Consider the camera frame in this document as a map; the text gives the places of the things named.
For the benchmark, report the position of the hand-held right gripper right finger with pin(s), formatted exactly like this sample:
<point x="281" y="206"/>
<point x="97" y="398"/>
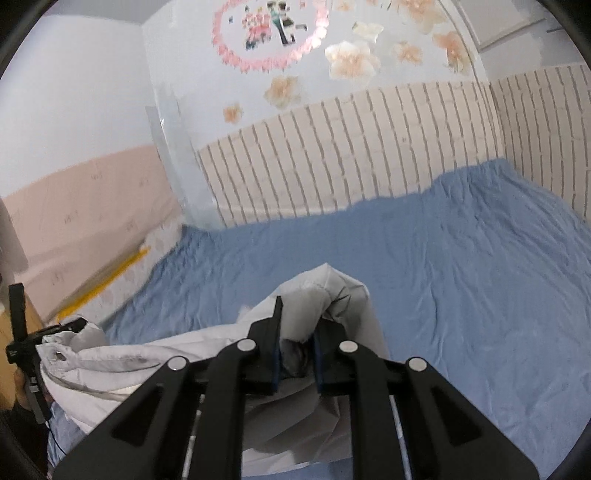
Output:
<point x="317" y="364"/>

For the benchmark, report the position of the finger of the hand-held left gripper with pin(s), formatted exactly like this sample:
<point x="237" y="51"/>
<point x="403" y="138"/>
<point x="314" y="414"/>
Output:
<point x="64" y="327"/>

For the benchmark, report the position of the flower wall stickers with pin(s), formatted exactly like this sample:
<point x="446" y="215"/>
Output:
<point x="351" y="57"/>

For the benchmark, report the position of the clear plastic sheet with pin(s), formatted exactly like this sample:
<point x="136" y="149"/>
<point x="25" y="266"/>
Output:
<point x="180" y="161"/>

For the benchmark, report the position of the pink heart wall decal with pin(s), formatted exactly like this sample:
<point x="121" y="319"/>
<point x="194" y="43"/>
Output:
<point x="272" y="34"/>

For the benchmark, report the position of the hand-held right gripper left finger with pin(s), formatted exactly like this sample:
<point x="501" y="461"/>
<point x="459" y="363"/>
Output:
<point x="276" y="369"/>

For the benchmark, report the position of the blue bed sheet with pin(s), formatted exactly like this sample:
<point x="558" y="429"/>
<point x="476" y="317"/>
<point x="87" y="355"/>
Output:
<point x="461" y="277"/>

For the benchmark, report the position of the brown wooden furniture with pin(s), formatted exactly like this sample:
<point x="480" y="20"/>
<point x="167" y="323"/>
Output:
<point x="30" y="314"/>

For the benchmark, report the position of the white speckled mattress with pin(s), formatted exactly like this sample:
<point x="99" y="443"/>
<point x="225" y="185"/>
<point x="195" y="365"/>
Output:
<point x="138" y="272"/>

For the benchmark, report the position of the yellow strip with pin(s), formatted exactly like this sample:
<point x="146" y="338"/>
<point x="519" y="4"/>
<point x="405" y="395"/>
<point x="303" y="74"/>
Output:
<point x="111" y="274"/>

